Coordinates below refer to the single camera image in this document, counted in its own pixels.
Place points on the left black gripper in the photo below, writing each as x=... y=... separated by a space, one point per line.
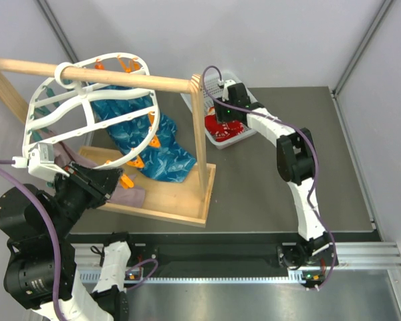
x=97 y=182

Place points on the white round clip hanger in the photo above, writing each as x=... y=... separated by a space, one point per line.
x=55 y=98

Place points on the red christmas sock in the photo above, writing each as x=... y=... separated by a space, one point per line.
x=234 y=128
x=216 y=129

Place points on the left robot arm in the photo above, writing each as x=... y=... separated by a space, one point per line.
x=42 y=274

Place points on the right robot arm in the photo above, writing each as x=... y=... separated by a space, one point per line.
x=296 y=164

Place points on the orange clothes peg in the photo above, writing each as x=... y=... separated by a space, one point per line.
x=136 y=162
x=155 y=143
x=126 y=182

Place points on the mauve grey cloth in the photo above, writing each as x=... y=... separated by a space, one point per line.
x=132 y=197

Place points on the blue leaf-pattern cloth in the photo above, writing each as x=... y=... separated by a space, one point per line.
x=169 y=162

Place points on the teal clothes peg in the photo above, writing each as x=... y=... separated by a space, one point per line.
x=36 y=135

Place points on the white perforated plastic basket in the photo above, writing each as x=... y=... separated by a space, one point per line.
x=212 y=85

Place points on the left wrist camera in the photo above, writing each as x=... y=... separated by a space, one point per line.
x=40 y=162

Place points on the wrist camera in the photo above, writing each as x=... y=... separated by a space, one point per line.
x=224 y=85
x=40 y=162

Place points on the wooden hanging rack frame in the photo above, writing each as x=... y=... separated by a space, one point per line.
x=186 y=203

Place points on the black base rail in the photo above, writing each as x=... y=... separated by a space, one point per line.
x=229 y=255

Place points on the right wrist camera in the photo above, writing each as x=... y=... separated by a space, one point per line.
x=224 y=85

